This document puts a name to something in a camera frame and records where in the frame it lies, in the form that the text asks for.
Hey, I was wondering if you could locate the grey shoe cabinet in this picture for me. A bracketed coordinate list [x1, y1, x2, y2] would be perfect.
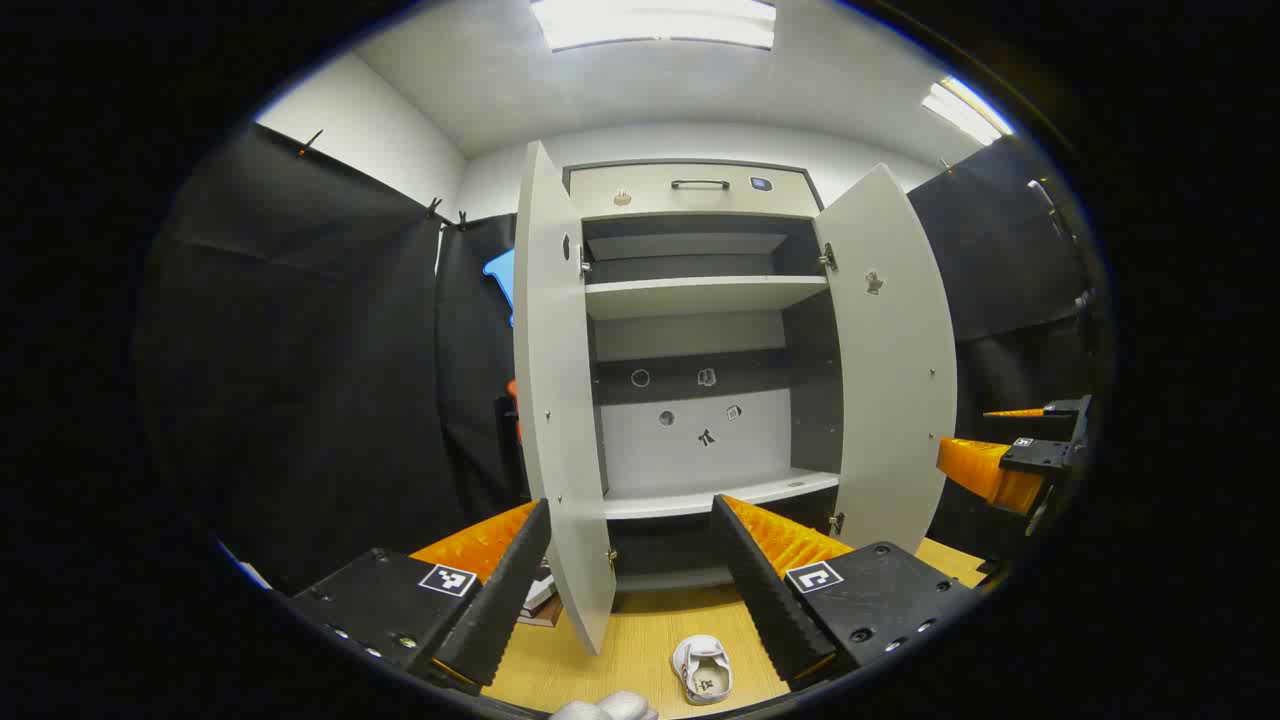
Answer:
[562, 158, 846, 593]

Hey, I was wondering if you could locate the white shoe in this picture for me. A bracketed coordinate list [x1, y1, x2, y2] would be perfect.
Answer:
[671, 634, 734, 706]

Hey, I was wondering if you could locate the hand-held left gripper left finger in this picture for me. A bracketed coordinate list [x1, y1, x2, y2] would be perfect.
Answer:
[285, 498, 553, 691]

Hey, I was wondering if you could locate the grey cabinet door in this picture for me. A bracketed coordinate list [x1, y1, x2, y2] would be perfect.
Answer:
[812, 163, 959, 556]
[513, 140, 618, 656]

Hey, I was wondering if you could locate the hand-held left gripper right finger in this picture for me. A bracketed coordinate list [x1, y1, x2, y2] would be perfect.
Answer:
[710, 494, 981, 691]

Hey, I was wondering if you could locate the stack of books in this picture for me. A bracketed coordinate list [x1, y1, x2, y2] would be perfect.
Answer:
[518, 562, 563, 628]

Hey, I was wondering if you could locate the wide ceiling light panel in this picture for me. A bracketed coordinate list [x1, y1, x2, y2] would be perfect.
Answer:
[530, 0, 777, 51]

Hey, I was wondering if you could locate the grey cabinet drawer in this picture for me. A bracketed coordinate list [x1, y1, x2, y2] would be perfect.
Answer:
[568, 164, 821, 219]

